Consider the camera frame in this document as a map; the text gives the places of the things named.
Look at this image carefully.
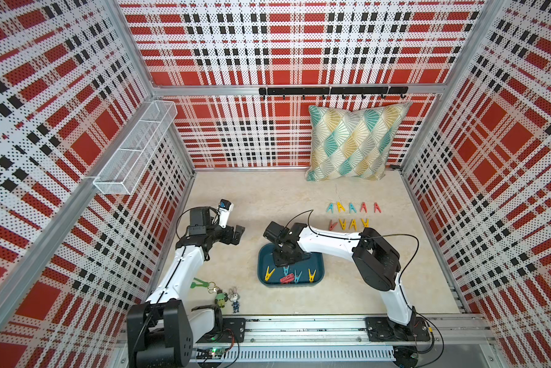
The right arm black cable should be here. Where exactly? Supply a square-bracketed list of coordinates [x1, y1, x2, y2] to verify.
[284, 209, 421, 318]

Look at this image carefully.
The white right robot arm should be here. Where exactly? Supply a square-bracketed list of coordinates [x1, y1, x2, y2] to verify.
[263, 222, 415, 328]

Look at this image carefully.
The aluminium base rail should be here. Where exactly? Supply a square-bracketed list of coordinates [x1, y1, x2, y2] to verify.
[189, 314, 507, 367]

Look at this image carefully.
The geometric patterned pillow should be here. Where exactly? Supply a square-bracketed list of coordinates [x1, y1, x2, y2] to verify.
[306, 102, 412, 182]

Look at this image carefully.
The rabbit figurine keychain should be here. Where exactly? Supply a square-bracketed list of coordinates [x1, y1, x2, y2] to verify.
[228, 288, 240, 314]

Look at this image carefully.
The black hook rail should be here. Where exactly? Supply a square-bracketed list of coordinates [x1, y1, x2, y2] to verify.
[259, 86, 409, 98]

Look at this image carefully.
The red clothespin second row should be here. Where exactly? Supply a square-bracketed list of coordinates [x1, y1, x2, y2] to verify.
[329, 220, 339, 232]

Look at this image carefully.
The teal plastic storage box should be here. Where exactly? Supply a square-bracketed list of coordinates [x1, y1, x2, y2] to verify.
[257, 244, 325, 288]

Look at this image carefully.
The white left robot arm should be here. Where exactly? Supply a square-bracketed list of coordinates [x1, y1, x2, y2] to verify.
[126, 199, 245, 367]

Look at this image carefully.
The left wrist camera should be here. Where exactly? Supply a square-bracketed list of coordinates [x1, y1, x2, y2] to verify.
[217, 199, 234, 228]

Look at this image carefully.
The green figurine keychain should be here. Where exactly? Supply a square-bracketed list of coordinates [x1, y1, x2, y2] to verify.
[215, 291, 229, 308]

